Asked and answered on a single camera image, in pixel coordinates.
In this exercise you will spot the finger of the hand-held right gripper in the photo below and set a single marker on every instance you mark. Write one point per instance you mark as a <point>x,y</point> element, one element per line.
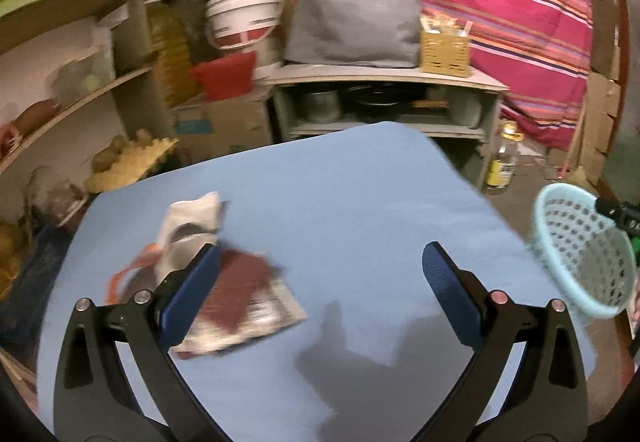
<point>607,209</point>

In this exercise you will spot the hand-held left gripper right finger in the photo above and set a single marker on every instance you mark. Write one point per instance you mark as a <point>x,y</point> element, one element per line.
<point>450,289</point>

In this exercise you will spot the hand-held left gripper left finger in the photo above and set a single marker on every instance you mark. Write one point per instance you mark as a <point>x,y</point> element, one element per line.
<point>192,294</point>

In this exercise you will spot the light blue plastic basket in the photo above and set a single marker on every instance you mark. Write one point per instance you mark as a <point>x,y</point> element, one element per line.
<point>585,252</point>

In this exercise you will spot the maroon printed snack packet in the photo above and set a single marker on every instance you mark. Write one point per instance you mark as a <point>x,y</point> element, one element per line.
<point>245,307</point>

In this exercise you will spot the white and black pouch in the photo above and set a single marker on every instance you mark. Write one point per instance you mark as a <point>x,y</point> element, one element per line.
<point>190,227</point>

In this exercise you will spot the orange wrapper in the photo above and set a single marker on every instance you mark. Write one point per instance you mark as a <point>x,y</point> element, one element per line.
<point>127,272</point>

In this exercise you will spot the glass bottle yellow label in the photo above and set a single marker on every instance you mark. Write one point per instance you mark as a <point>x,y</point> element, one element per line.
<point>502,162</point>

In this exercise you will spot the blue tablecloth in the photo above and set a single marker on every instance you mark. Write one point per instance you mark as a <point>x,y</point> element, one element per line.
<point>325,247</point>

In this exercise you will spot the yellow egg tray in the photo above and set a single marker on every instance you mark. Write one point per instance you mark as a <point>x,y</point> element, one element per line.
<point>130,164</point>

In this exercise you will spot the potato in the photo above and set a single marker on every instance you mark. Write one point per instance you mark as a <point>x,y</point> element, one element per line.
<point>107,157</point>
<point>142,137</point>

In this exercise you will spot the blue plastic crate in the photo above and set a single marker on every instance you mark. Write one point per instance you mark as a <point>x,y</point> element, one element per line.
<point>30,272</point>

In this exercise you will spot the cardboard box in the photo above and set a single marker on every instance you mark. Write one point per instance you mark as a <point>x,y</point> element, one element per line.
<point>220,122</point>

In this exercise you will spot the grey low cabinet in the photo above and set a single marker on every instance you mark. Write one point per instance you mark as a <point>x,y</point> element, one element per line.
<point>385,107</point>

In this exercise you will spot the red plastic basket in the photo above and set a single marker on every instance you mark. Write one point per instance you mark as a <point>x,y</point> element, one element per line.
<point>225,77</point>

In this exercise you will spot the red striped cloth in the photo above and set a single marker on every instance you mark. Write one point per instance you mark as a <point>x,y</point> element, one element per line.
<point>490,22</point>

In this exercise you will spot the small steel pot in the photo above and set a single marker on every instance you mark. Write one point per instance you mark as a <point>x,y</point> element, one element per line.
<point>321,106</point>

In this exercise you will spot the yellow utensil holder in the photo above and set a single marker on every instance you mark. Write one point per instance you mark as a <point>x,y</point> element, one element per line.
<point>445,52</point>

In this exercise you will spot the large yellow oil bottle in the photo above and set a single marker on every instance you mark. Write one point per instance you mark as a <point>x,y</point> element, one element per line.
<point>172,57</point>

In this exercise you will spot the wooden shelf unit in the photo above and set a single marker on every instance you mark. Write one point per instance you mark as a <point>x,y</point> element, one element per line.
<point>75,87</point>

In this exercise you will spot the clear plastic container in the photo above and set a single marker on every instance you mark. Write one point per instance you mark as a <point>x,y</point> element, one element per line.
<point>82,77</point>

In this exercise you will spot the white plastic bucket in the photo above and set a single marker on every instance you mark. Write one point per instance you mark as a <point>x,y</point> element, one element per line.
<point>242,19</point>

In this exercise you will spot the grey cushion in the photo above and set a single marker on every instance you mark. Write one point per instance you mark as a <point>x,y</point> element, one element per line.
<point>355,19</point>

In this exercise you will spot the cardboard wall panels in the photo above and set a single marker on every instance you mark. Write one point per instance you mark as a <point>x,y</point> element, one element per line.
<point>602,87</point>

